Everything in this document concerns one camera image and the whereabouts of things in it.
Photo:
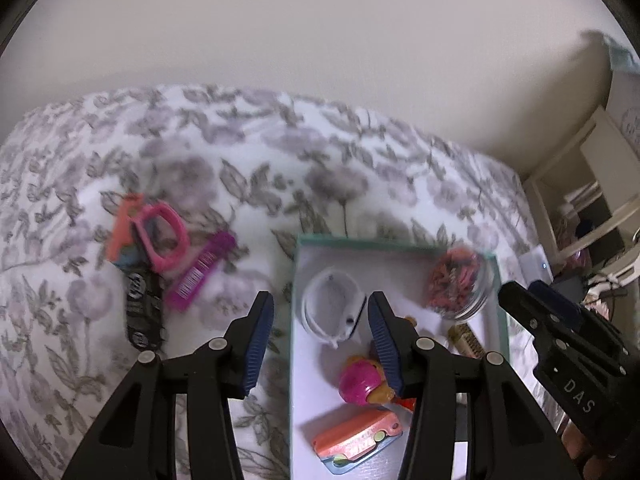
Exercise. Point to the gold patterned box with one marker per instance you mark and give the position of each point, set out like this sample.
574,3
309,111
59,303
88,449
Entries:
467,342

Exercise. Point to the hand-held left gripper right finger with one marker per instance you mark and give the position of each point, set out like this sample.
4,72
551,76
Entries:
385,345

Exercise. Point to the purple plastic bar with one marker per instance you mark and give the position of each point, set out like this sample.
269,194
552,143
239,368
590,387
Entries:
200,270

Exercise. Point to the white shelf unit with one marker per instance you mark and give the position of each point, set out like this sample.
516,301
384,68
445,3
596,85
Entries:
600,145

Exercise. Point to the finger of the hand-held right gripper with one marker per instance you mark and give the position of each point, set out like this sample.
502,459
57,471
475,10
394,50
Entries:
522,310
555,300

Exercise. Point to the white device with light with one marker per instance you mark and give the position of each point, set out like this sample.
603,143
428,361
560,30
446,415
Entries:
535,262

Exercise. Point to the person's right hand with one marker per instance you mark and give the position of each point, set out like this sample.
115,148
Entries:
575,442

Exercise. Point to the blue toy car orange roof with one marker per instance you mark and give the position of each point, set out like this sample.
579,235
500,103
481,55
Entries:
120,235
350,435

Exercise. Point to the pink toy figure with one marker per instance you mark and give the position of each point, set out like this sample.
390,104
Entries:
357,380

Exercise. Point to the clear round bead jar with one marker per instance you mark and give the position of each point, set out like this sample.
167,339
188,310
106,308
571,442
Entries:
457,280

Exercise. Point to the white smart watch band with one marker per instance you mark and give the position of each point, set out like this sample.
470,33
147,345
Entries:
312,320

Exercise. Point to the red glue bottle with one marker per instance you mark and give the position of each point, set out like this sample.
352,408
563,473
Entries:
407,404

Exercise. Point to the black toy car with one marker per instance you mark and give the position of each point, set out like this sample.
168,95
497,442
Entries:
142,310

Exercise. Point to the teal cardboard box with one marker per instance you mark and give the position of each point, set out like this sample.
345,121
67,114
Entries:
320,385

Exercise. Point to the floral blanket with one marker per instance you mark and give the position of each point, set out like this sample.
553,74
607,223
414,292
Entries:
350,160

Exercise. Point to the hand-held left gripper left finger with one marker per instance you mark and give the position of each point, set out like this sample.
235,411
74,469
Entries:
257,340

